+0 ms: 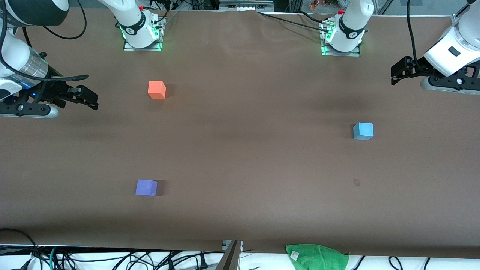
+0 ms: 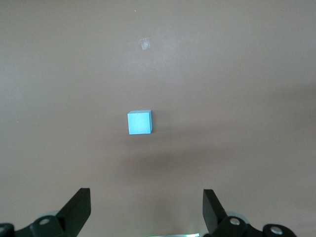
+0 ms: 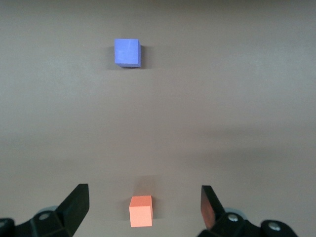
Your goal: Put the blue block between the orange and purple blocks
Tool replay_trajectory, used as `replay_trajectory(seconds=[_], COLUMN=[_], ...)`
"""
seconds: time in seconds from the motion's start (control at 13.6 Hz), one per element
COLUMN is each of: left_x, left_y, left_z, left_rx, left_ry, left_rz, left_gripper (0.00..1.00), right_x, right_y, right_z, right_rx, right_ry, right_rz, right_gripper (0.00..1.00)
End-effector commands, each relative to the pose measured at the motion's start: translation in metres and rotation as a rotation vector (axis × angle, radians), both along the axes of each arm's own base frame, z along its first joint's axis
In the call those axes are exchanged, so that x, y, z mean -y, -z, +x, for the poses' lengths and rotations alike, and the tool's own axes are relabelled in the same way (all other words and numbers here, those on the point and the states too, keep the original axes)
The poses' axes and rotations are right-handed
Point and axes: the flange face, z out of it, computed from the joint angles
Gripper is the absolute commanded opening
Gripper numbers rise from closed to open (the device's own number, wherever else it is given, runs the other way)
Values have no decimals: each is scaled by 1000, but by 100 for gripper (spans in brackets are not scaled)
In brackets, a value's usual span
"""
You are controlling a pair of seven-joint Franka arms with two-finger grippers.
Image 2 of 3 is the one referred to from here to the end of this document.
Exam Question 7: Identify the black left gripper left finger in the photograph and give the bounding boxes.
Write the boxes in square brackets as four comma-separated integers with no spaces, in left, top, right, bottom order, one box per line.
[0,188,91,237]

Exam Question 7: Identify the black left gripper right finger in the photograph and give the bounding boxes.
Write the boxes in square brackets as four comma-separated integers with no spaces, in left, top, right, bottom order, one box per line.
[202,189,296,237]

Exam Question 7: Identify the blue foam block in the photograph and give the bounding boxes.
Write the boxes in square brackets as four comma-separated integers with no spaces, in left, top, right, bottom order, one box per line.
[127,109,154,136]

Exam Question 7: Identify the clear tape piece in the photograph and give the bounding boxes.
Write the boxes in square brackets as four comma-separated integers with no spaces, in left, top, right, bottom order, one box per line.
[140,37,151,51]

